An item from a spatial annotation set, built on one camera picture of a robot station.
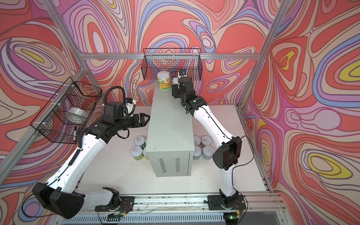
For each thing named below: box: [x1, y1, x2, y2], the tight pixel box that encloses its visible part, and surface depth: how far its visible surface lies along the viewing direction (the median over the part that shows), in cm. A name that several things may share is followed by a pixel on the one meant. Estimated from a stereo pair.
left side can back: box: [133, 135, 145, 147], surface depth 95 cm
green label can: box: [157, 70, 172, 91], surface depth 79 cm
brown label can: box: [201, 145, 214, 160], surface depth 88 cm
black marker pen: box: [73, 126, 77, 142], surface depth 74 cm
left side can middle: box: [130, 145, 144, 161], surface depth 89 cm
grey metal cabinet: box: [145, 81, 195, 178], surface depth 69 cm
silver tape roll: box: [67, 106, 89, 120], surface depth 73 cm
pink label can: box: [172, 76, 180, 85], surface depth 79 cm
